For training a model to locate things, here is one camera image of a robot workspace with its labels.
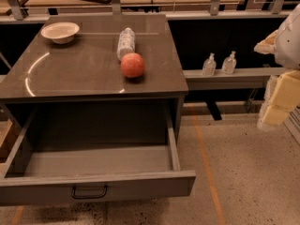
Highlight white plastic bottle lying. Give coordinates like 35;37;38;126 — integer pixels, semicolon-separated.
117;27;135;60

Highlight grey open top drawer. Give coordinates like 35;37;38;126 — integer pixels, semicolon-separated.
0;106;196;205

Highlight black drawer handle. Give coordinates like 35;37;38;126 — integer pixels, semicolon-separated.
71;186;108;200

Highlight wooden background desk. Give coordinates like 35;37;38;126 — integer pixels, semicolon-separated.
24;0;245;8

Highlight red apple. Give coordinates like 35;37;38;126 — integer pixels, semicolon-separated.
121;52;145;78

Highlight clear sanitizer bottle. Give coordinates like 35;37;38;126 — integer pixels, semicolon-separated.
202;52;217;76
221;51;236;74

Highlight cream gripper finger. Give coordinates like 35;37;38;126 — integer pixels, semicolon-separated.
254;30;278;54
257;103;289;131

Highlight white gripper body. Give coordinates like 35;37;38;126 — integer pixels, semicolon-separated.
264;70;300;111

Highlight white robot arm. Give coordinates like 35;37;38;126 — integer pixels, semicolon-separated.
254;5;300;131

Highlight clear sanitizer bottle left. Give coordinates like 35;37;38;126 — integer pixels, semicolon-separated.
202;52;217;76

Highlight white bowl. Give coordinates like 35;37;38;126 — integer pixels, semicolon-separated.
41;22;80;44

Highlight clear sanitizer bottle right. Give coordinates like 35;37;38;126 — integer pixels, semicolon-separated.
221;51;236;74

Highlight grey cabinet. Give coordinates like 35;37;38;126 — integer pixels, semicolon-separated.
0;14;188;149

